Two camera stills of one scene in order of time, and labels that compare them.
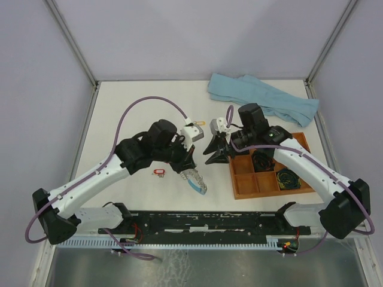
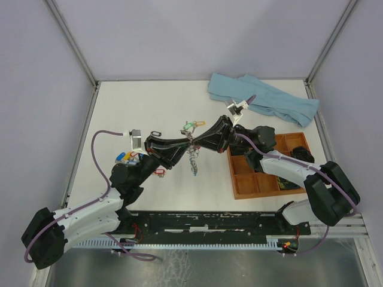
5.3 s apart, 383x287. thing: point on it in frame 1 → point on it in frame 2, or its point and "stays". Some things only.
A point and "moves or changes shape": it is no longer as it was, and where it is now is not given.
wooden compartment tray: x=248 y=183 stays
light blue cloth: x=248 y=89 stays
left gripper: x=186 y=161 → x=168 y=151
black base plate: x=210 y=226 stays
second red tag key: x=160 y=172 stays
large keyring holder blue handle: x=194 y=180 moves or changes shape
